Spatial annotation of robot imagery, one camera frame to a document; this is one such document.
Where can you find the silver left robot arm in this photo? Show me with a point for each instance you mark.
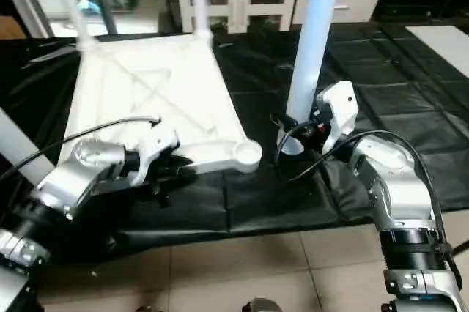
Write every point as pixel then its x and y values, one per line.
pixel 66 187

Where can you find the white flat board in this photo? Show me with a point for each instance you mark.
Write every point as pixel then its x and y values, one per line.
pixel 443 45

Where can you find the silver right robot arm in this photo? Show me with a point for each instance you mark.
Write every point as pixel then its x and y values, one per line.
pixel 399 195

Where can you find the black right robot foot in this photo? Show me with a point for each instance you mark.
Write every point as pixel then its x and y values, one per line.
pixel 262 305

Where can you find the black work mat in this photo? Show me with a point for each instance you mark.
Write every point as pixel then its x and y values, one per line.
pixel 330 195

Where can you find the white plastic table top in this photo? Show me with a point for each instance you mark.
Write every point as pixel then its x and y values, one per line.
pixel 168 99

